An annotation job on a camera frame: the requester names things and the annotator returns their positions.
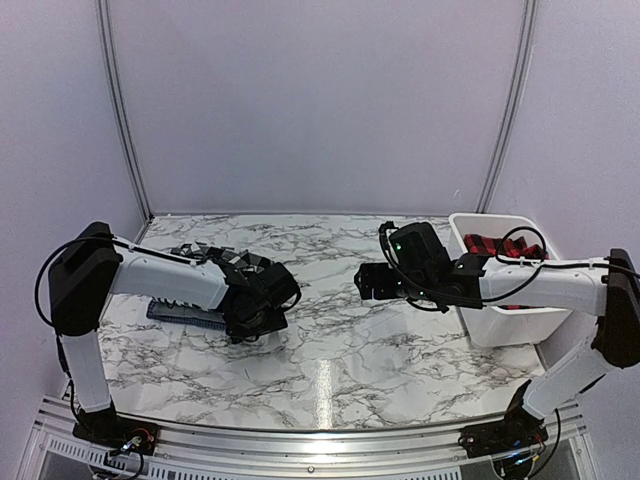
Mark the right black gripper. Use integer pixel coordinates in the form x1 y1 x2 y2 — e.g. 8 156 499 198
355 262 436 302

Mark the black white plaid shirt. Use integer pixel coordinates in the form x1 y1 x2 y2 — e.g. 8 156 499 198
169 241 274 273

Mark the blue checked shirt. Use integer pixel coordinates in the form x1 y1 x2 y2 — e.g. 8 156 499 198
146 300 226 331

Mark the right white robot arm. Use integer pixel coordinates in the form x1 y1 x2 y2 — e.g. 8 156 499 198
354 222 639 448

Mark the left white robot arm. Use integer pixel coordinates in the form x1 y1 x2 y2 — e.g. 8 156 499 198
34 222 302 445

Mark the white plastic bin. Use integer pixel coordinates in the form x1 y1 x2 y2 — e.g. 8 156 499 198
447 213 570 348

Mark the red black plaid shirt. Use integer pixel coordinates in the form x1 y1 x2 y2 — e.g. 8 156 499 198
462 232 551 312

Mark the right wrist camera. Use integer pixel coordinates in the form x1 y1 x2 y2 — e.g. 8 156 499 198
378 221 397 266

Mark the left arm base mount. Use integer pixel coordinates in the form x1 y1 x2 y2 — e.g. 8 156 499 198
72 415 160 455

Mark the aluminium front rail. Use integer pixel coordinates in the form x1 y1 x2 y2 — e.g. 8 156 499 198
17 397 600 479

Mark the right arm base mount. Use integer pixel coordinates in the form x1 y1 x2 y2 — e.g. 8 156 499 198
458 420 549 458

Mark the right wall metal profile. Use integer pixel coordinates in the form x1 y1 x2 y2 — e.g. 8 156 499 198
475 0 539 213

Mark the wall metal profile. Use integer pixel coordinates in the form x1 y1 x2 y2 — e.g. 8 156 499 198
475 0 539 213
95 0 154 223

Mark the left wall metal profile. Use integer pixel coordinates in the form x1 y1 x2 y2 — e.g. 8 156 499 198
95 0 154 223

